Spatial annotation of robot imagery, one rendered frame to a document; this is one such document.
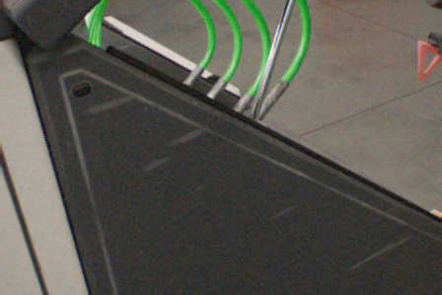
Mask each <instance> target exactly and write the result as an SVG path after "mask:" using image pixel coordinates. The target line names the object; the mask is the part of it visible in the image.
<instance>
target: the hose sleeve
mask: <svg viewBox="0 0 442 295"><path fill-rule="evenodd" d="M288 86H289V83H288V82H287V81H286V80H284V79H279V81H278V82H277V83H276V84H275V86H274V87H273V88H272V90H270V91H269V93H268V94H267V96H266V97H265V99H264V101H263V103H262V107H261V109H260V113H259V116H258V120H259V121H261V120H262V119H263V118H264V117H265V116H266V115H267V113H268V112H269V110H270V109H272V106H274V104H275V103H276V102H277V100H279V98H280V97H281V96H282V95H283V93H285V91H286V89H287V88H288Z"/></svg>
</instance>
